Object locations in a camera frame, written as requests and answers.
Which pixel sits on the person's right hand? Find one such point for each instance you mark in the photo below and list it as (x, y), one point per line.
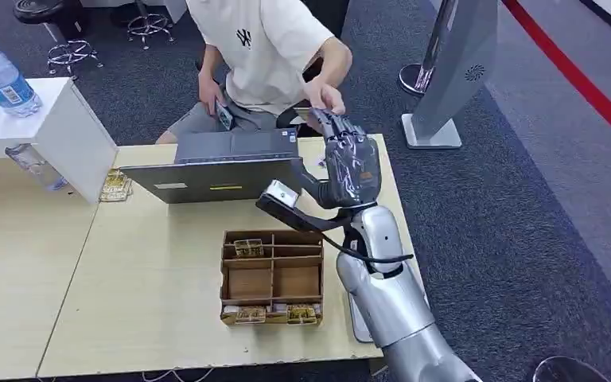
(209, 95)

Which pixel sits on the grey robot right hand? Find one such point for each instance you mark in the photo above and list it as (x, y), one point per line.
(353, 168)

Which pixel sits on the person's left hand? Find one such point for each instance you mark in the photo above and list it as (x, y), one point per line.
(324, 96)

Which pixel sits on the black smartphone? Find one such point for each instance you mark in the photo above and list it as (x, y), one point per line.
(225, 117)

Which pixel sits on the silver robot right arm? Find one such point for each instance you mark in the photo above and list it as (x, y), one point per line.
(390, 306)

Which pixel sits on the person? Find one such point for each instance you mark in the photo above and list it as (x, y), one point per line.
(263, 58)

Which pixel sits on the grey laptop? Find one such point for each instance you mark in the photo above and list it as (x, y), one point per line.
(216, 176)

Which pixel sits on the round chrome stand base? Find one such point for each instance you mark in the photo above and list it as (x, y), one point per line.
(409, 79)

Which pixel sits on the large golden card pile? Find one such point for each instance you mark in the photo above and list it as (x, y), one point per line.
(115, 186)

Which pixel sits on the golden card in box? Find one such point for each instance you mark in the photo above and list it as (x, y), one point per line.
(248, 248)
(302, 314)
(250, 315)

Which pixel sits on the grey kiosk stand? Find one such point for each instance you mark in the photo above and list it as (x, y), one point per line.
(458, 68)

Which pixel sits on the wooden card box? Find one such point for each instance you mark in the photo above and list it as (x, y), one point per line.
(263, 284)

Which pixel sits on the white desk shelf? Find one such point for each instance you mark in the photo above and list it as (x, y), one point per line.
(68, 137)

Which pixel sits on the grey card reader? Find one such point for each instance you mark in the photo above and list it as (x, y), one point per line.
(359, 321)

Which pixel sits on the pale card in box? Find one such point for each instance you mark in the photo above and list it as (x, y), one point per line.
(276, 309)

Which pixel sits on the clear empty plastic bottle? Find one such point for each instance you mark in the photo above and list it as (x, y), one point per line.
(36, 166)

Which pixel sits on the black stool chrome base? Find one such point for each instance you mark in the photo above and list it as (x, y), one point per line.
(39, 9)

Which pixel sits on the clear water bottle blue label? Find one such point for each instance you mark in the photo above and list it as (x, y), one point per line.
(5, 81)

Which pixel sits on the red floor tape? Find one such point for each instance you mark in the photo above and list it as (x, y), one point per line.
(574, 76)

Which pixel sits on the round dark base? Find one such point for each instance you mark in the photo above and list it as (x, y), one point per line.
(569, 371)

